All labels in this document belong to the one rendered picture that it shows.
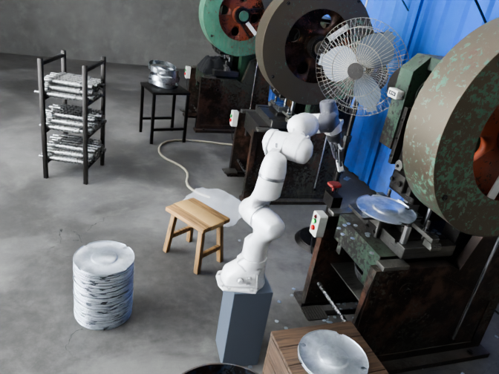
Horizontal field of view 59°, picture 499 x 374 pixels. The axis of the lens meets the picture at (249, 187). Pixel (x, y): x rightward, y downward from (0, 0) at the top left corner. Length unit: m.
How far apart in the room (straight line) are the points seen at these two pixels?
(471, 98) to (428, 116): 0.14
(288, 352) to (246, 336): 0.31
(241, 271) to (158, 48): 6.72
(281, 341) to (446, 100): 1.14
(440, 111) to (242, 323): 1.24
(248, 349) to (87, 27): 6.79
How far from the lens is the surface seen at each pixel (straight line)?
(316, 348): 1.98
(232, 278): 1.98
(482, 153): 1.86
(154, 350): 2.35
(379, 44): 2.79
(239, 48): 4.90
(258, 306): 2.07
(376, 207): 2.24
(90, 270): 2.26
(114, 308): 2.38
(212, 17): 4.76
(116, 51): 8.31
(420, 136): 1.65
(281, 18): 3.13
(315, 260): 2.54
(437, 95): 1.63
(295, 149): 1.79
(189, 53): 8.46
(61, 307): 2.60
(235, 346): 2.21
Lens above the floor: 1.70
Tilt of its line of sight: 25 degrees down
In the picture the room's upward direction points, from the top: 10 degrees clockwise
